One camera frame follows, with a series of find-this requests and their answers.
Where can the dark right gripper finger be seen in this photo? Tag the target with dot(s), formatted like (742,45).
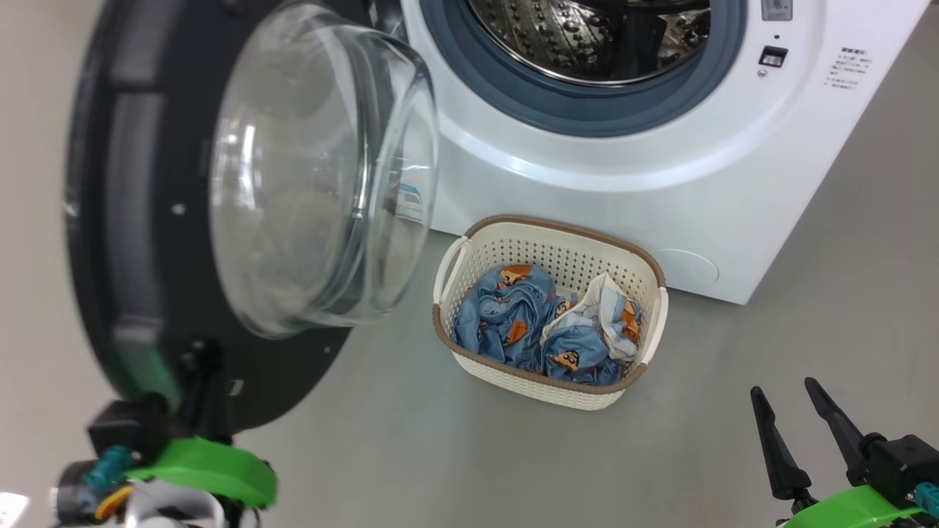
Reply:
(836,425)
(777,455)

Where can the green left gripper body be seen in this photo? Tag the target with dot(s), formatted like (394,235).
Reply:
(213,469)

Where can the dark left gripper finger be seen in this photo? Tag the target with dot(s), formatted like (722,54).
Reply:
(207,396)

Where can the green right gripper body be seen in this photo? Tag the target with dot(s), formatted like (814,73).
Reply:
(851,510)

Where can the black round glass washer door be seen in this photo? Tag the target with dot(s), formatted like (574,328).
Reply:
(132,220)

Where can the blue white cartoon print garment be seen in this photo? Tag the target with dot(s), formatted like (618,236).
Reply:
(587,352)

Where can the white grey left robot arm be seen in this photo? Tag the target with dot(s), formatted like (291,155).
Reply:
(172,507)

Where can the white front-load washing machine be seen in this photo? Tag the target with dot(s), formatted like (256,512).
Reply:
(660,169)

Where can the blue energy label sticker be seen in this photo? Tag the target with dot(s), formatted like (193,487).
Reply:
(409,202)

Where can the cream perforated laundry basket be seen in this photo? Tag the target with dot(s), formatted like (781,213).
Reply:
(557,253)

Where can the grey warning sticker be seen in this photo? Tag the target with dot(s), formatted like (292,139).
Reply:
(776,9)

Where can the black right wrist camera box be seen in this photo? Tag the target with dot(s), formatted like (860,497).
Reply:
(906,466)

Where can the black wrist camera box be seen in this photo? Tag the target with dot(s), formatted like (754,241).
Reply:
(128,429)
(906,466)

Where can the teal right camera connector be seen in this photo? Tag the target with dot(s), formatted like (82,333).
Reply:
(928,497)

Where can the teal camera connector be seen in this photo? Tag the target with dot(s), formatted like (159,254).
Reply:
(928,497)
(110,466)

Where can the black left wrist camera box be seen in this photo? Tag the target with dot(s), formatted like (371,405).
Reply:
(128,429)

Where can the teal left camera connector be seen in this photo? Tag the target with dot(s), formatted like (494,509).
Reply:
(110,466)

